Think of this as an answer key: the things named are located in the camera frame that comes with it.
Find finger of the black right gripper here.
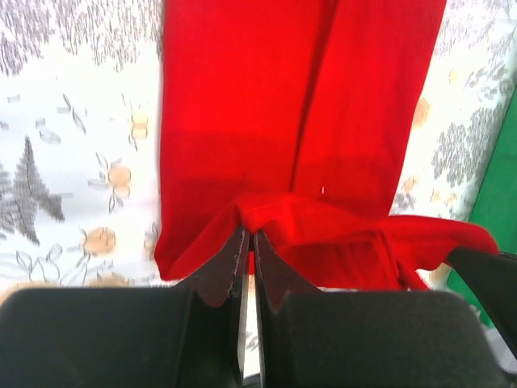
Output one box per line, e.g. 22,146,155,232
448,247,516,354

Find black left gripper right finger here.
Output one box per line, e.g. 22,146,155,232
254,232,509,387

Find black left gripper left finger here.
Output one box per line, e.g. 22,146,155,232
1,228,250,387

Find red t shirt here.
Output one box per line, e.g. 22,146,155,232
154,1,498,290

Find green plastic tray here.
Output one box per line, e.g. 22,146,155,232
446,86,517,328

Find floral patterned table cloth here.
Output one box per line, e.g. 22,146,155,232
1,1,266,387

